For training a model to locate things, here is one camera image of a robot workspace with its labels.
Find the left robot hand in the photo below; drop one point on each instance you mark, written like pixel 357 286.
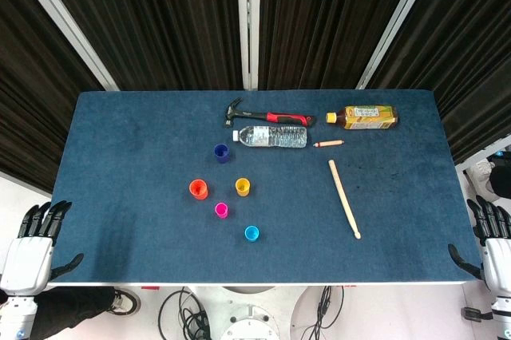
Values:
pixel 26 264

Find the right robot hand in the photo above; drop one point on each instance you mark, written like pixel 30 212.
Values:
pixel 497 260

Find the pink cup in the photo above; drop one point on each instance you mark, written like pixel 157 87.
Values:
pixel 221 210

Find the dark blue cup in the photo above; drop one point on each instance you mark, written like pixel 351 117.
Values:
pixel 221 153

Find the light blue cup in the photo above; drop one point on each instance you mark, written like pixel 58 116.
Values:
pixel 252 234

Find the yellow cup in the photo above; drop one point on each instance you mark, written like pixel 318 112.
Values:
pixel 242 187

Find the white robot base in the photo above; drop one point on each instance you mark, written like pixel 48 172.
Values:
pixel 247 316

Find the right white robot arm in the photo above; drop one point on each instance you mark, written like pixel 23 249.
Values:
pixel 503 320

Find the large orange cup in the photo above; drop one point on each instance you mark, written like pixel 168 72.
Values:
pixel 198 189

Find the black trouser leg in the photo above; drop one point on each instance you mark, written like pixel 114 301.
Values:
pixel 68 310

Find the white shoe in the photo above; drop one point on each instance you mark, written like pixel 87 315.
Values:
pixel 481 178

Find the black white sneaker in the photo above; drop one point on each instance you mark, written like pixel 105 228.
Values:
pixel 125 302

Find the red floor tape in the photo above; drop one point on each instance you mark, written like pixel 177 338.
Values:
pixel 149 287

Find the blue table cloth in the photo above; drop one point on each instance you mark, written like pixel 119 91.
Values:
pixel 139 156

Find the long wooden drumstick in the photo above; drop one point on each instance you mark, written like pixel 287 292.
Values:
pixel 343 198

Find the black pleated curtain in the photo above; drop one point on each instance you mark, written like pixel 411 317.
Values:
pixel 471 56
pixel 159 20
pixel 327 20
pixel 28 88

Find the yellow label tea bottle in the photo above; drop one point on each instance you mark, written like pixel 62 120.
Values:
pixel 367 117

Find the clear water bottle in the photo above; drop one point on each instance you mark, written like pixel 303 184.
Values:
pixel 271 136

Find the black red claw hammer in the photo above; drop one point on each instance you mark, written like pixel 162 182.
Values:
pixel 279 117

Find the white frame post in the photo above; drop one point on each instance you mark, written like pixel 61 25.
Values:
pixel 248 20
pixel 399 24
pixel 64 24

